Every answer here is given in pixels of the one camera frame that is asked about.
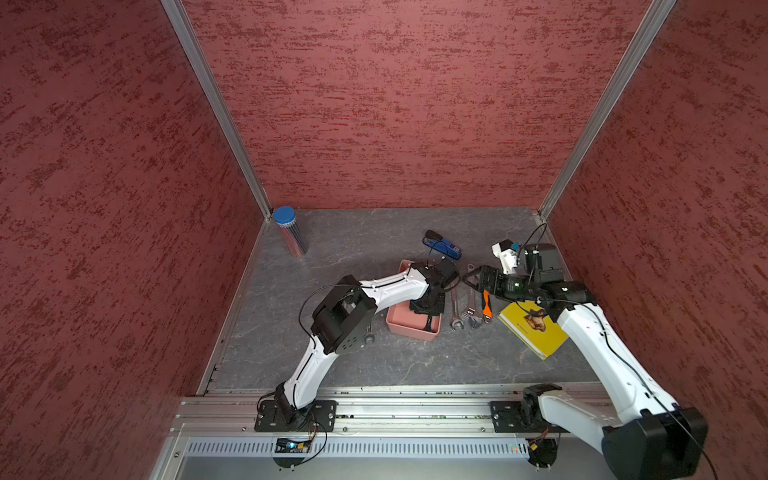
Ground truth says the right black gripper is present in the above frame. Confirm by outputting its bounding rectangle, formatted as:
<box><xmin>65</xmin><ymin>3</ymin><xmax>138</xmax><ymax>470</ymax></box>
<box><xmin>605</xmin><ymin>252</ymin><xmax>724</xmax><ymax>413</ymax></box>
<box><xmin>461</xmin><ymin>264</ymin><xmax>539</xmax><ymax>300</ymax></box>

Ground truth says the long silver combination wrench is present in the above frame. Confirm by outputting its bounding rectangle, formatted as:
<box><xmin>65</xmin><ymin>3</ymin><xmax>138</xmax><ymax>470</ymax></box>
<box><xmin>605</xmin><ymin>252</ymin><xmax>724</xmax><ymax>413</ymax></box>
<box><xmin>450</xmin><ymin>283</ymin><xmax>465</xmax><ymax>331</ymax></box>

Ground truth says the pink plastic storage box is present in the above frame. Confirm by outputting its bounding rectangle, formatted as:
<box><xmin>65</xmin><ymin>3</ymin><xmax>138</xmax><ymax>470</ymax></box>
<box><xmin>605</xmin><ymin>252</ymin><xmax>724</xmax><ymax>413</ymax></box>
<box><xmin>380</xmin><ymin>285</ymin><xmax>442</xmax><ymax>342</ymax></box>

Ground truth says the orange handled adjustable wrench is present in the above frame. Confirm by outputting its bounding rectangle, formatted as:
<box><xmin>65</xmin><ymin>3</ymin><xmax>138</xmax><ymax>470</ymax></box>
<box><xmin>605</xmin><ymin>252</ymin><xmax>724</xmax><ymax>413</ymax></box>
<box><xmin>482</xmin><ymin>290</ymin><xmax>494</xmax><ymax>324</ymax></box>

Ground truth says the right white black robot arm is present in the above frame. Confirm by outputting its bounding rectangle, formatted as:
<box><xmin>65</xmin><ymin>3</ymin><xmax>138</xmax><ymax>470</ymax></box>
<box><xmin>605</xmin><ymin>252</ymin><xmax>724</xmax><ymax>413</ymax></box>
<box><xmin>462</xmin><ymin>241</ymin><xmax>708</xmax><ymax>479</ymax></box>

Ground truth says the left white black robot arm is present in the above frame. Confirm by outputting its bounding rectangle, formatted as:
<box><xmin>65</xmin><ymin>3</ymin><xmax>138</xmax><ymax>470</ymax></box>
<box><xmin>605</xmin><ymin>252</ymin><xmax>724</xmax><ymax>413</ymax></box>
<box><xmin>274</xmin><ymin>258</ymin><xmax>460</xmax><ymax>423</ymax></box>

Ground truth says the blue black stapler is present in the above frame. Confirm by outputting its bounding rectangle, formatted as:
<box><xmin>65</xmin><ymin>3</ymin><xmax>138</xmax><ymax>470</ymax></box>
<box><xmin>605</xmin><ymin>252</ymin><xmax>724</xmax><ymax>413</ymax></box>
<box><xmin>422</xmin><ymin>230</ymin><xmax>462</xmax><ymax>260</ymax></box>

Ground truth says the yellow book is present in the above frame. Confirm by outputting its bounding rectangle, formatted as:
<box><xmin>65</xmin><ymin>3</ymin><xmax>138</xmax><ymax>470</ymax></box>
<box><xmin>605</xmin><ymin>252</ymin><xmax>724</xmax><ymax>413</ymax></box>
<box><xmin>497</xmin><ymin>301</ymin><xmax>569</xmax><ymax>360</ymax></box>

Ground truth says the blue capped pencil tube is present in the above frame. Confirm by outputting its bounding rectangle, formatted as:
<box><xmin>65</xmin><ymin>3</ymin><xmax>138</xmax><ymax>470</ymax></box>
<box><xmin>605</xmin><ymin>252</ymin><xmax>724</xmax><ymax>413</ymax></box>
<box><xmin>272</xmin><ymin>206</ymin><xmax>307</xmax><ymax>258</ymax></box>

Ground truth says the right circuit board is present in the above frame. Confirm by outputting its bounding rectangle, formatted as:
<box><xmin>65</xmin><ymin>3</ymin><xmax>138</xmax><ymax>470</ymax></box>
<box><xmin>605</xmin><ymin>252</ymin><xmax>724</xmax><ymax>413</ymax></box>
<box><xmin>528</xmin><ymin>439</ymin><xmax>559</xmax><ymax>470</ymax></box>

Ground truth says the circuit board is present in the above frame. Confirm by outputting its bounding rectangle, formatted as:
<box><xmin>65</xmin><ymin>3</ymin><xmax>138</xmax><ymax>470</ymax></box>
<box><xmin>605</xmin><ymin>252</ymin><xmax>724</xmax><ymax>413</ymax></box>
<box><xmin>275</xmin><ymin>438</ymin><xmax>313</xmax><ymax>455</ymax></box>
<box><xmin>528</xmin><ymin>439</ymin><xmax>559</xmax><ymax>470</ymax></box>

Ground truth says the left circuit board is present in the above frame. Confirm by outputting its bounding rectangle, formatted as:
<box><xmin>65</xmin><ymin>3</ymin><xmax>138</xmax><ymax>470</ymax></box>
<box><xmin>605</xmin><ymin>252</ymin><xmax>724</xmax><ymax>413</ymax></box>
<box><xmin>275</xmin><ymin>438</ymin><xmax>313</xmax><ymax>455</ymax></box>

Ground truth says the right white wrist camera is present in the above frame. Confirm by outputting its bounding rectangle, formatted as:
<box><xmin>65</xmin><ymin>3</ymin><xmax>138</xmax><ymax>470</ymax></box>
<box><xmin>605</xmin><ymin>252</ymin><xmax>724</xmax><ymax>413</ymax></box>
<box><xmin>491</xmin><ymin>239</ymin><xmax>521</xmax><ymax>275</ymax></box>

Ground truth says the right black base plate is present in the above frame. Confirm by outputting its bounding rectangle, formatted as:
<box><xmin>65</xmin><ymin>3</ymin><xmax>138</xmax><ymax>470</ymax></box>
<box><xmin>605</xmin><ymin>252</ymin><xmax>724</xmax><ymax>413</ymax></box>
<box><xmin>489</xmin><ymin>401</ymin><xmax>566</xmax><ymax>434</ymax></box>

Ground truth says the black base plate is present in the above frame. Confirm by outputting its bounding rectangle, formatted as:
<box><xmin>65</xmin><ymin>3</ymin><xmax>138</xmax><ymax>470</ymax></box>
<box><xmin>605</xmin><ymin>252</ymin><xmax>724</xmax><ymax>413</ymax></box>
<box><xmin>489</xmin><ymin>401</ymin><xmax>566</xmax><ymax>434</ymax></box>
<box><xmin>254</xmin><ymin>399</ymin><xmax>338</xmax><ymax>433</ymax></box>

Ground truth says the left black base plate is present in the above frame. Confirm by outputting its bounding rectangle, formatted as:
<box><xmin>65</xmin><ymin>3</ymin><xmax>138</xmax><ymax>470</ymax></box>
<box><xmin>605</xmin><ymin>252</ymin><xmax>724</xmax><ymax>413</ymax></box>
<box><xmin>254</xmin><ymin>399</ymin><xmax>338</xmax><ymax>433</ymax></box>

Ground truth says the aluminium front rail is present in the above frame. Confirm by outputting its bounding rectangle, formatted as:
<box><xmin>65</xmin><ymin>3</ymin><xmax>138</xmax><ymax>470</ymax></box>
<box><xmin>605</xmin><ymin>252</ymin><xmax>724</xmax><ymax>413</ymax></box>
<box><xmin>173</xmin><ymin>383</ymin><xmax>658</xmax><ymax>439</ymax></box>

